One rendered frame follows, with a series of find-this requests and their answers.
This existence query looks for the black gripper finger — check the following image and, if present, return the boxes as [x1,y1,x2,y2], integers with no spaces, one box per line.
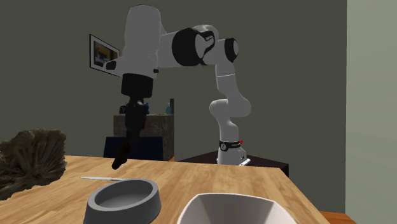
[111,127,141,171]

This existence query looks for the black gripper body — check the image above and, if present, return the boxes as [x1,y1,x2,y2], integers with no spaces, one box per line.
[120,73,155,132]

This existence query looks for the dark blue furniture block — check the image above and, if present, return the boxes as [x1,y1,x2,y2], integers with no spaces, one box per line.
[102,136,165,162]

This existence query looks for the thin white knife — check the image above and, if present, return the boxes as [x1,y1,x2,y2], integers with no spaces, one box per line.
[80,176,125,182]

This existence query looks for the stone-fronted counter with items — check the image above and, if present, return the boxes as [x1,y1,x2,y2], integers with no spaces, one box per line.
[113,98,176,162]

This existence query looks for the grey round bowl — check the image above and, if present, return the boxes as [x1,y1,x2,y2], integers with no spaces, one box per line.
[82,178,162,224]

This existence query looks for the brown coral-shaped ornament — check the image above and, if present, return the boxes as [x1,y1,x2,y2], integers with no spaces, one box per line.
[0,128,68,201]

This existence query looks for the wooden table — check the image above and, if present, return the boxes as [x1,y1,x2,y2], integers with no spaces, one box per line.
[0,155,331,224]

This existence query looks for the white faceted bowl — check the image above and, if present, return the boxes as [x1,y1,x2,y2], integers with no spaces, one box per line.
[176,192,299,224]

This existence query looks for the dark robot stand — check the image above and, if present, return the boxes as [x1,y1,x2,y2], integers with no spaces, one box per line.
[178,151,290,178]

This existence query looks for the framed wall picture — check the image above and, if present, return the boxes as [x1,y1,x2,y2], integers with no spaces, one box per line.
[88,33,122,78]

